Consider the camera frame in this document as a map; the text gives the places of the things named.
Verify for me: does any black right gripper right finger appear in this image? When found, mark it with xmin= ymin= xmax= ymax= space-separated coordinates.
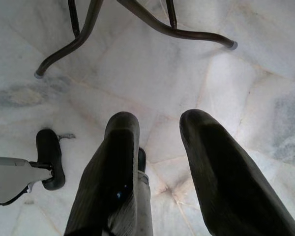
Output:
xmin=179 ymin=109 xmax=295 ymax=236

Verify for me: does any black robot right foot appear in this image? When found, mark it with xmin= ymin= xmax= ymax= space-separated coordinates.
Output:
xmin=137 ymin=147 xmax=148 ymax=173

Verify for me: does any curved dark brown table leg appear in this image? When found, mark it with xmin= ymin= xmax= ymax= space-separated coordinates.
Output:
xmin=34 ymin=0 xmax=102 ymax=79
xmin=117 ymin=0 xmax=238 ymax=51

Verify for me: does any thin dark metal rod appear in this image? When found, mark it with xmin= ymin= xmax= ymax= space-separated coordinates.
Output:
xmin=165 ymin=0 xmax=178 ymax=30
xmin=67 ymin=0 xmax=80 ymax=38

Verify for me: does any black robot foot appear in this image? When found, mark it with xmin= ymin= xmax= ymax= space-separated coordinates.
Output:
xmin=35 ymin=128 xmax=66 ymax=191
xmin=137 ymin=147 xmax=148 ymax=173

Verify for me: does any grey robot left leg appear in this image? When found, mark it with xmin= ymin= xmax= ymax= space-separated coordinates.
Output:
xmin=0 ymin=156 xmax=52 ymax=208

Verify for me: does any black robot left foot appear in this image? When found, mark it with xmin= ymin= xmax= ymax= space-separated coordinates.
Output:
xmin=35 ymin=128 xmax=66 ymax=191

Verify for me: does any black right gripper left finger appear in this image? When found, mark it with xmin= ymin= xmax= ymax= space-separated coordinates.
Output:
xmin=63 ymin=111 xmax=153 ymax=236

